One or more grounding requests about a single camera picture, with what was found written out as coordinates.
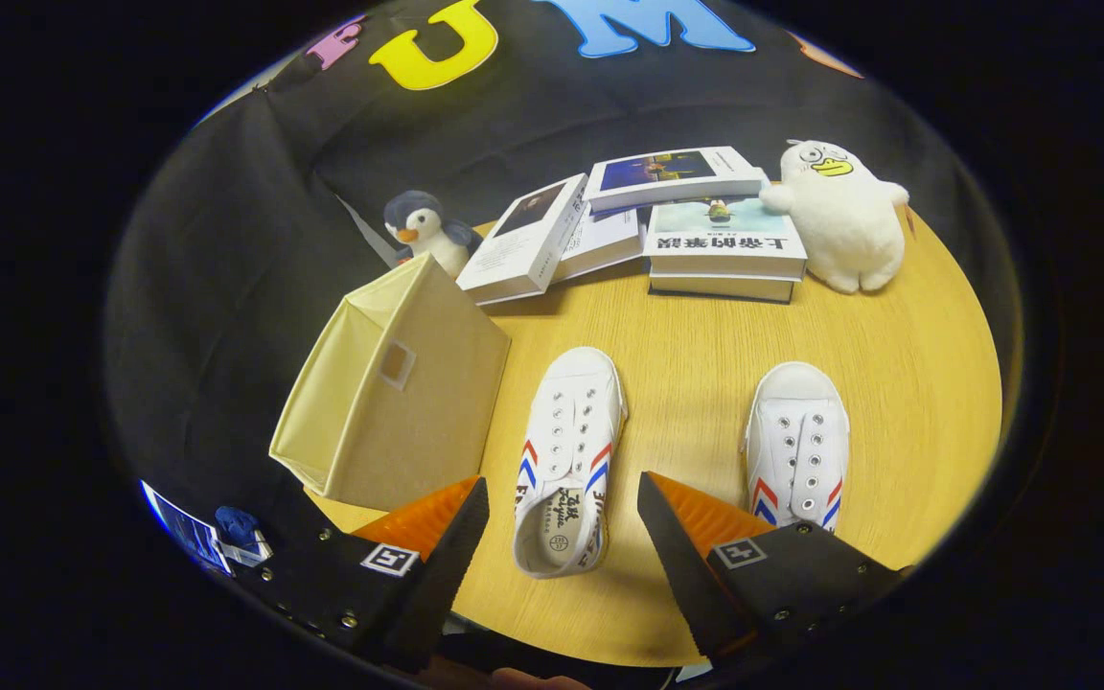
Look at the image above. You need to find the plain white book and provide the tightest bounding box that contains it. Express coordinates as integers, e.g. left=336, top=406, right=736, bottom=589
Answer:
left=552, top=206, right=651, bottom=284

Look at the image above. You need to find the white duck plush toy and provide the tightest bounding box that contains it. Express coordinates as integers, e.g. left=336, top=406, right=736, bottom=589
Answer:
left=760, top=140, right=910, bottom=294

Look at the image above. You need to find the book with blue photo cover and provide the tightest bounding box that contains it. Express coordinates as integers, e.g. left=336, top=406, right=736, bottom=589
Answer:
left=583, top=146, right=769, bottom=214

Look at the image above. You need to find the grey penguin plush toy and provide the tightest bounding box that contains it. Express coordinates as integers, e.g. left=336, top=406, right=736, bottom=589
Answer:
left=383, top=190, right=484, bottom=279

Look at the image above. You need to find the blue crumpled cloth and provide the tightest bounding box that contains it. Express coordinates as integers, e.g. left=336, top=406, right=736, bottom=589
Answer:
left=215, top=505, right=261, bottom=549

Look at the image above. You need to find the beige fabric storage box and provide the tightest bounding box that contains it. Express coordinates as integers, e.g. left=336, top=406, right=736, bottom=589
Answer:
left=268, top=252, right=513, bottom=512

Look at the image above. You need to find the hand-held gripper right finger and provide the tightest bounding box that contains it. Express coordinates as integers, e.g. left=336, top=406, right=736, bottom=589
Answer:
left=636, top=471, right=908, bottom=662

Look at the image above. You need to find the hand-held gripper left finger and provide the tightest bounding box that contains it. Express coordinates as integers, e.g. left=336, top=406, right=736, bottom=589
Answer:
left=226, top=476, right=491, bottom=675

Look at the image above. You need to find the book with pale sky cover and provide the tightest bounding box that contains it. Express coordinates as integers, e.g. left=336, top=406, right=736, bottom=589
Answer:
left=643, top=196, right=809, bottom=305

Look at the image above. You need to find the white striped canvas shoe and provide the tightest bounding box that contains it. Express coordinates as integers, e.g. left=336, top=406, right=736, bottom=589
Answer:
left=742, top=361, right=852, bottom=533
left=512, top=346, right=630, bottom=580

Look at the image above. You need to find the book with portrait cover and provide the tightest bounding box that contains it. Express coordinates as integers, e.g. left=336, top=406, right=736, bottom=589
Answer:
left=456, top=172, right=589, bottom=306

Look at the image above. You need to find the blue computer screen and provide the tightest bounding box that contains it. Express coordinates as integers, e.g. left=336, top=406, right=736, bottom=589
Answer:
left=140, top=479, right=232, bottom=576

